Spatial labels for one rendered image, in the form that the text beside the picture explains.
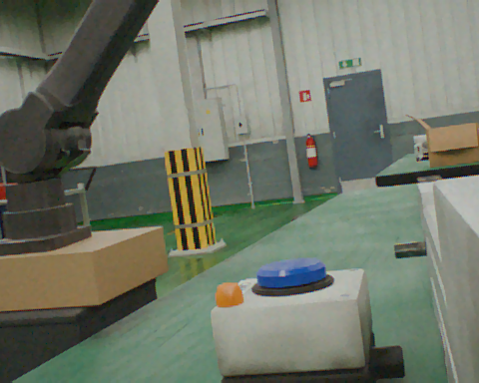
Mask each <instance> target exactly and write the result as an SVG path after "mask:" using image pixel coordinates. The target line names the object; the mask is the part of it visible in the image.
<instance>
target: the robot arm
mask: <svg viewBox="0 0 479 383"><path fill-rule="evenodd" d="M157 4H159V0H94V1H93V3H92V5H90V9H88V11H87V13H86V15H85V16H84V18H83V19H82V22H81V23H80V24H79V26H78V28H77V30H76V32H74V36H72V38H71V39H70V42H69V43H68V45H67V46H66V49H65V50H64V51H63V53H62V55H61V56H60V58H59V59H58V61H57V63H55V65H54V67H53V68H52V69H51V71H50V72H49V74H47V75H46V76H45V77H44V78H43V79H42V81H41V82H39V86H37V88H36V90H35V92H31V91H29V92H28V94H27V96H26V98H24V102H23V103H22V104H21V106H20V107H19V108H16V109H11V110H7V111H5V112H4V113H3V114H1V115H0V165H1V167H2V168H4V169H5V179H6V184H7V185H9V184H16V183H17V184H16V185H9V186H5V193H6V198H7V203H8V211H7V212H3V213H1V214H2V220H3V225H4V230H5V238H4V239H1V240H0V256H8V255H16V254H24V253H41V252H48V251H53V250H56V249H60V248H62V247H65V246H66V245H71V244H73V243H75V242H77V241H81V240H84V239H86V238H90V237H92V233H91V225H90V224H87V225H80V226H77V223H76V212H75V207H74V204H73V203H66V200H65V195H64V183H63V179H59V178H60V177H61V176H62V175H63V174H64V173H65V172H67V171H68V169H69V168H75V167H77V166H79V165H80V164H82V163H83V161H84V160H86V159H87V156H88V155H89V154H90V153H91V146H92V135H91V125H92V124H93V123H94V122H95V119H96V118H97V116H99V111H98V109H97V108H98V106H99V100H100V98H101V97H102V95H103V92H104V90H105V89H106V88H107V85H108V83H109V81H111V77H113V75H114V73H115V71H116V70H117V69H118V67H119V65H120V63H121V62H122V61H123V58H124V57H125V56H126V54H127V52H128V50H130V48H131V46H132V44H133V43H134V42H135V39H136V38H137V37H138V35H139V33H140V31H141V30H142V29H143V27H144V25H145V23H147V20H148V19H149V17H150V16H151V14H152V12H153V11H154V10H155V7H156V6H157ZM49 179H52V180H49Z"/></svg>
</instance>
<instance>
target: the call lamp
mask: <svg viewBox="0 0 479 383"><path fill-rule="evenodd" d="M216 301H217V307H231V306H235V305H241V304H243V294H242V290H241V289H240V286H239V285H238V283H237V282H225V283H223V284H221V285H219V286H217V292H216Z"/></svg>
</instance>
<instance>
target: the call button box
mask: <svg viewBox="0 0 479 383"><path fill-rule="evenodd" d="M238 285H239V286H240V289H241V290H242V294H243V304H241V305H235V306H231V307H217V306H216V307H215V308H214V309H213V311H212V314H211V318H212V323H213V334H214V340H215V345H216V350H217V361H218V367H219V371H220V373H221V375H222V376H225V377H224V378H223V379H222V380H221V383H374V380H375V379H389V378H403V377H404V375H405V364H404V357H403V351H402V346H400V345H393V346H375V337H374V333H373V331H372V313H371V308H370V301H369V289H368V283H367V277H366V273H365V270H364V269H359V268H353V269H342V270H335V271H327V272H326V278H323V279H321V280H319V281H316V282H310V283H307V284H303V285H298V286H283V287H266V286H259V285H258V284H257V280H256V278H248V279H246V280H243V281H241V282H239V283H238Z"/></svg>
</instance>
